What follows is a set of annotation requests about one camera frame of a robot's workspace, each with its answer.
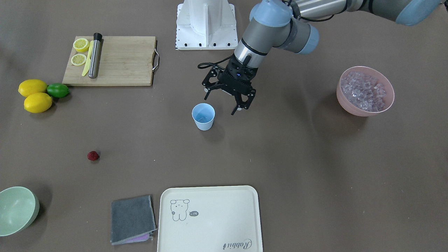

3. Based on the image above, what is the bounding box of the wooden cutting board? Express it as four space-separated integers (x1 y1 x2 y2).
62 36 160 86

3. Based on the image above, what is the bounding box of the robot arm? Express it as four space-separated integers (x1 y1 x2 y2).
198 0 441 109

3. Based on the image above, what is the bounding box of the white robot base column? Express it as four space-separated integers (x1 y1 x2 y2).
175 0 238 50

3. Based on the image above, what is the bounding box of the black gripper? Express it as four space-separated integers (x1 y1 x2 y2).
202 56 258 116

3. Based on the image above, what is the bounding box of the green lime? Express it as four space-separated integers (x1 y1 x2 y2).
47 83 69 98

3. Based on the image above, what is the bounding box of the steel muddler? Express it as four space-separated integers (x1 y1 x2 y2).
89 33 103 79

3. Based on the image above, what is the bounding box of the lemon slice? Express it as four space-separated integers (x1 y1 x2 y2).
70 53 87 67
72 38 90 53

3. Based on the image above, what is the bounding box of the red strawberry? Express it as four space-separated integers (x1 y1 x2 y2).
87 150 100 161

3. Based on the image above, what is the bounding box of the yellow lemon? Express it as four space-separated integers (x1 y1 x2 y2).
18 79 48 97
23 92 53 113

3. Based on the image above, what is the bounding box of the pink bowl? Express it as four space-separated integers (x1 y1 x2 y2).
336 66 395 117

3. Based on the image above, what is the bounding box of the yellow plastic knife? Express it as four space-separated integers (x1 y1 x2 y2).
81 40 94 77

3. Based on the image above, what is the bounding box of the green bowl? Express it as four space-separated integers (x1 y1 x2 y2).
0 186 40 237

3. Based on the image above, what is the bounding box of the light blue cup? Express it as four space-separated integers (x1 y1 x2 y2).
191 103 215 131

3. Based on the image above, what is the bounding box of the pile of ice cubes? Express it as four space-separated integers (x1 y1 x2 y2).
341 71 387 112

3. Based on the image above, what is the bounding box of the cream rabbit tray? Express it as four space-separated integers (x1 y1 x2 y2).
157 185 264 252

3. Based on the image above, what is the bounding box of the grey folded cloth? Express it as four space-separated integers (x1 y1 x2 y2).
110 195 157 245

